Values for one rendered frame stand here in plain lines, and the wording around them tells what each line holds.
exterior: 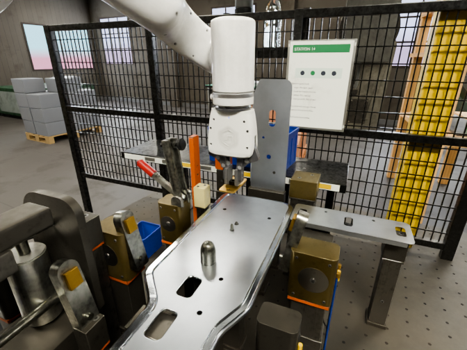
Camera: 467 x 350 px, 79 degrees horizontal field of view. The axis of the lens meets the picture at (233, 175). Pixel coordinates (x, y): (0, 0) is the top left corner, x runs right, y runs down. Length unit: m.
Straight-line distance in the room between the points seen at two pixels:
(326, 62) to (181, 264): 0.82
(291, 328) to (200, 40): 0.57
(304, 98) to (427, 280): 0.76
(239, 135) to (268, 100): 0.29
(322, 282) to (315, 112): 0.68
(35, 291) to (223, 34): 0.53
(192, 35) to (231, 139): 0.22
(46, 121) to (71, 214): 5.45
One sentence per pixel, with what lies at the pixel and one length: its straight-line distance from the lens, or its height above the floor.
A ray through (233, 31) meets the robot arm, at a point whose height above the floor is 1.44.
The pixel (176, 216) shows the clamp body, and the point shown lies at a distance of 0.74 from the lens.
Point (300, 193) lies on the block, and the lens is 0.87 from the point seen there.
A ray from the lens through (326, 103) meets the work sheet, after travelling 1.11.
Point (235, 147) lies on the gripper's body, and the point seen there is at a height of 1.22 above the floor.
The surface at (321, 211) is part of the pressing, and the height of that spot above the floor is 1.00.
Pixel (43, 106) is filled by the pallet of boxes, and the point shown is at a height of 0.65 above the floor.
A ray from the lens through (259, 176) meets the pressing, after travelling 0.92.
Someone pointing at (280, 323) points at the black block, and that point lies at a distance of 0.53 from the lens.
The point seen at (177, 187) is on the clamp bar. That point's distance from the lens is 0.71.
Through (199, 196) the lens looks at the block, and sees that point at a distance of 0.79.
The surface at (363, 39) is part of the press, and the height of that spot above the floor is 1.73.
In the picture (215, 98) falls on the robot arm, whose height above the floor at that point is 1.32.
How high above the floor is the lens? 1.39
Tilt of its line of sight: 22 degrees down
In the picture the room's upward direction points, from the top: straight up
